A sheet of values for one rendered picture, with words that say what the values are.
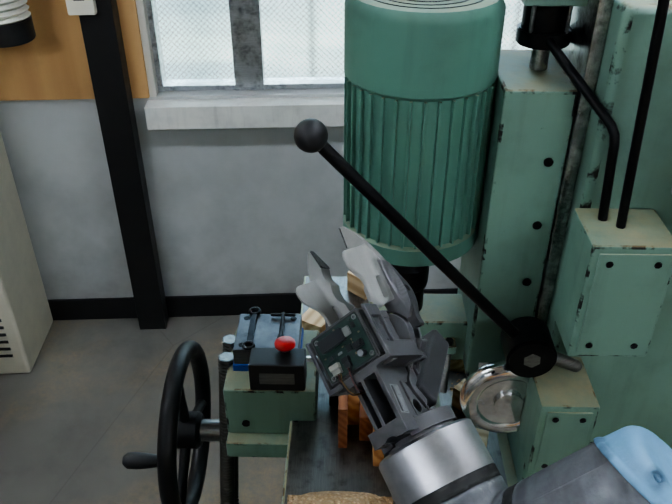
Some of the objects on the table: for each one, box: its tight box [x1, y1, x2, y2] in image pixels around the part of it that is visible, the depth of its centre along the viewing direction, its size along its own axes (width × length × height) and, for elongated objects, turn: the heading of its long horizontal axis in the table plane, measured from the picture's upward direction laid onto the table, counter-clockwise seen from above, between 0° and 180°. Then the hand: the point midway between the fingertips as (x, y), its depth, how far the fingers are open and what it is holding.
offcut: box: [347, 271, 367, 300], centre depth 134 cm, size 4×4×4 cm
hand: (336, 251), depth 73 cm, fingers open, 3 cm apart
